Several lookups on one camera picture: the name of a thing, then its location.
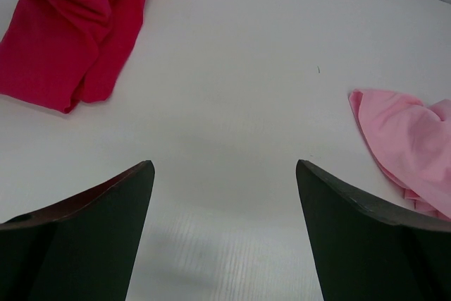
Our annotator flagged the pink t shirt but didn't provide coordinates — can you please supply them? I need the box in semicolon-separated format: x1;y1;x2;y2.
349;90;450;220

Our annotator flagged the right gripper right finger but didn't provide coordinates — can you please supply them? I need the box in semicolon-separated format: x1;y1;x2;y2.
296;160;450;300

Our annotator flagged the red t shirt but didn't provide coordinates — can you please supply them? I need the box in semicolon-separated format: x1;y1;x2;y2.
1;0;146;113

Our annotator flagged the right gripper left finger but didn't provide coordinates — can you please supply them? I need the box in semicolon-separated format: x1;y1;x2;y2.
1;161;155;300

